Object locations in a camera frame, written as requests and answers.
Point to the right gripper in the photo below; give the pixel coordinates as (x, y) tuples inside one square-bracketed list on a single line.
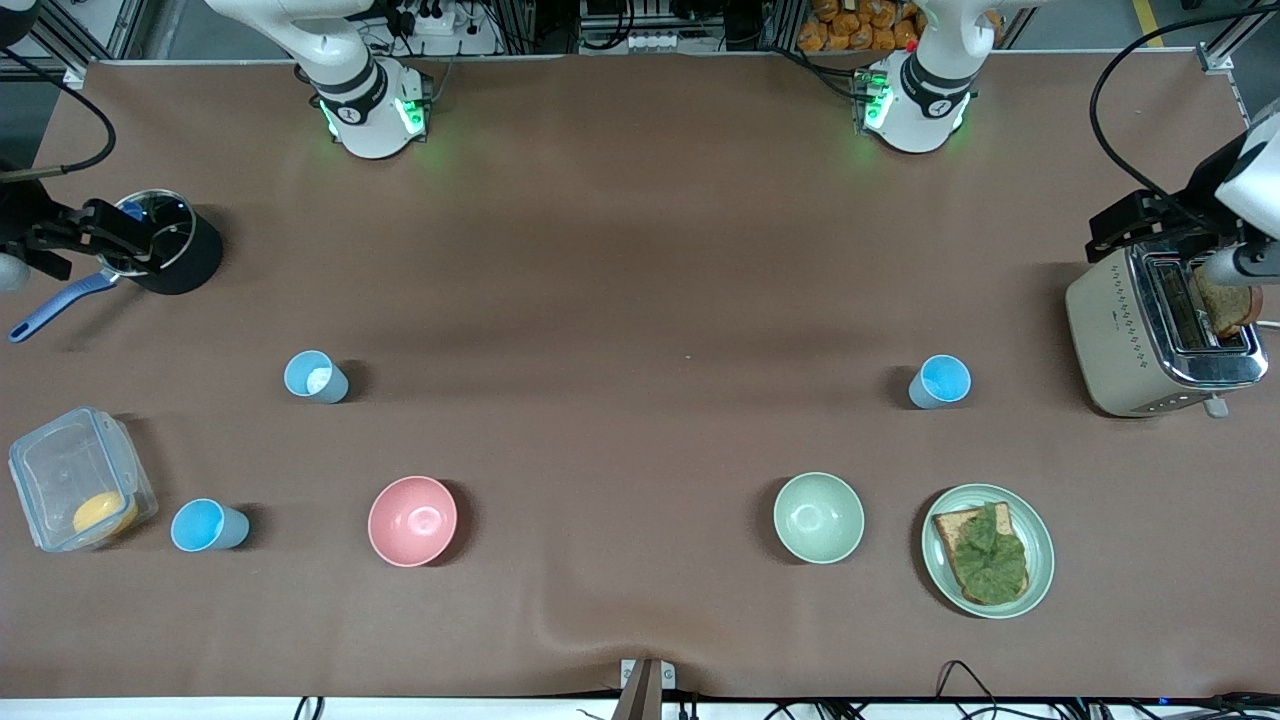
[(22, 222)]

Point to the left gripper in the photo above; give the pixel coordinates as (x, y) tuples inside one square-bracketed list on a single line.
[(1203, 192)]

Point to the blue plastic cup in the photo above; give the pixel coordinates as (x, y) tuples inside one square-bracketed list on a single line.
[(205, 526), (316, 380), (940, 381)]

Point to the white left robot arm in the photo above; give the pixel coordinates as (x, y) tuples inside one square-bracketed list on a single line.
[(930, 110)]

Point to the glass lid with blue knob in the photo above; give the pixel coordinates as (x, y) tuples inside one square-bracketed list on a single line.
[(172, 225)]

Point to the beige chrome toaster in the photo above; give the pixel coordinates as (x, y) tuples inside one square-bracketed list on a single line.
[(1110, 330)]

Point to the brown toast slice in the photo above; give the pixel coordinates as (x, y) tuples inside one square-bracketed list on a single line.
[(1230, 310)]

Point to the clear plastic storage container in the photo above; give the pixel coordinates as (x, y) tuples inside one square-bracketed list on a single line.
[(60, 470)]

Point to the orange round food piece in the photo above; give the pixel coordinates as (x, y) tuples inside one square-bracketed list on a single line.
[(104, 514)]

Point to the pale green plate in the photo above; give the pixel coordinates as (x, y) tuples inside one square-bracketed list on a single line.
[(1040, 555)]

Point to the bag of orange buns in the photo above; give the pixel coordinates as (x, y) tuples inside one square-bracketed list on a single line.
[(850, 25)]

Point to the brown bread slice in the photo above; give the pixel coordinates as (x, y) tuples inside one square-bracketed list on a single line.
[(948, 530)]

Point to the green lettuce leaf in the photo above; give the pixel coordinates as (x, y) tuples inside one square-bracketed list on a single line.
[(992, 560)]

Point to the white power strip with plugs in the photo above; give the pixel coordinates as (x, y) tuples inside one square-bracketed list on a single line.
[(435, 22)]

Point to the pink bowl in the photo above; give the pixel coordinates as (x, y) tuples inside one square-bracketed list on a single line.
[(412, 521)]

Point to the pale green bowl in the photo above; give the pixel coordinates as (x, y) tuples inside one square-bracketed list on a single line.
[(818, 518)]

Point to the brown table mat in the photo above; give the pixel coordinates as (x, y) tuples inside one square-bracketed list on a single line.
[(640, 250)]

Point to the white socket strip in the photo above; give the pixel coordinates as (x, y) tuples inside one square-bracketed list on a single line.
[(655, 42)]

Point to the aluminium frame rack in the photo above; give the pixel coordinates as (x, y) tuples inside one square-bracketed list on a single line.
[(520, 25)]

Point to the metal camera mount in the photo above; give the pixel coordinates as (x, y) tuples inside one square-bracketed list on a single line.
[(645, 690)]

